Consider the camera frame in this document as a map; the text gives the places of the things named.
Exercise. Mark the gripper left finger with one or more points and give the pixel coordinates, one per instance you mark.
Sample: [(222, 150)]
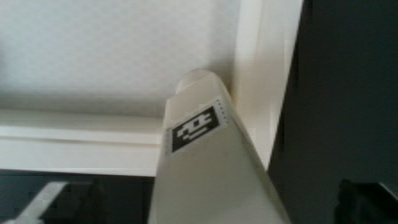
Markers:
[(85, 202)]

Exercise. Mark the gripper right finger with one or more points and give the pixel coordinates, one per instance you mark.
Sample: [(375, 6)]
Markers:
[(366, 203)]

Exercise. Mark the white desk top tray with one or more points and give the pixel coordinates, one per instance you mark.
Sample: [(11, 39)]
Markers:
[(94, 55)]

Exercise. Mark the white leg with tag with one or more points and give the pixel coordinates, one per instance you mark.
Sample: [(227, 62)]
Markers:
[(213, 189)]

